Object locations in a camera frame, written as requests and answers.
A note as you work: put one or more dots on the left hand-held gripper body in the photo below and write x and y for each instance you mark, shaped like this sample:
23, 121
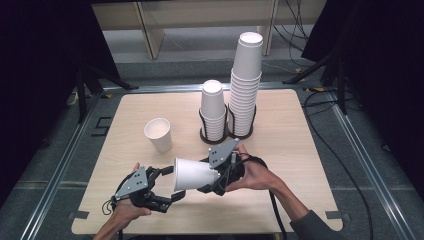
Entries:
138, 186

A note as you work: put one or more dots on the black cup holder rack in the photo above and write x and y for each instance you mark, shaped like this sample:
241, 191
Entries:
208, 142

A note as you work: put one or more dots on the dark curtain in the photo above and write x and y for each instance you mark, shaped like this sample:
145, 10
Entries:
36, 83
386, 83

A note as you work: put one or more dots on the black table bracket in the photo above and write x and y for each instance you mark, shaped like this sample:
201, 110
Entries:
336, 215
78, 215

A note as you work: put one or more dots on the small pale floor object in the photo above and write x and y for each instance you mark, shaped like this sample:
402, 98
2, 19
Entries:
72, 98

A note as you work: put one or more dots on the metal floor rail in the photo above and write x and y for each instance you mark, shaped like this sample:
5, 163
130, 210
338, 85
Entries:
370, 170
160, 88
56, 173

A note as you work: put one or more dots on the black stand legs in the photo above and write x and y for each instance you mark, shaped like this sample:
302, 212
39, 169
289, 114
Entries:
340, 86
81, 96

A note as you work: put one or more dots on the light wooden furniture frame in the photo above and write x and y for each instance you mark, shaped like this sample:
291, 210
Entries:
151, 36

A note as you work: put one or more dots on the person's left hand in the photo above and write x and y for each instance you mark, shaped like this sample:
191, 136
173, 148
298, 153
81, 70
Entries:
128, 211

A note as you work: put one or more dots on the yellow tape piece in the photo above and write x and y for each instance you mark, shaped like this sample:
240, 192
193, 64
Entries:
298, 70
315, 89
107, 96

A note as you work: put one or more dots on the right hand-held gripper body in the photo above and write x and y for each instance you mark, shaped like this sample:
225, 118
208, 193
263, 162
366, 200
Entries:
230, 166

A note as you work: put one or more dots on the white paper cup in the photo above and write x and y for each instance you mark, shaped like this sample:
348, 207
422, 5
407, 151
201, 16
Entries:
160, 136
193, 175

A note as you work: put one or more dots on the tall stack of white cups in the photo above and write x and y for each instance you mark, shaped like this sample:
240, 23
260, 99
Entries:
245, 86

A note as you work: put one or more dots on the short stack of white cups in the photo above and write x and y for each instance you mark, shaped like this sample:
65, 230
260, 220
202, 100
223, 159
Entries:
213, 110

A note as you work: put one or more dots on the person's right hand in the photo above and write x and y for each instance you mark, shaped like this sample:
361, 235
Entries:
256, 175

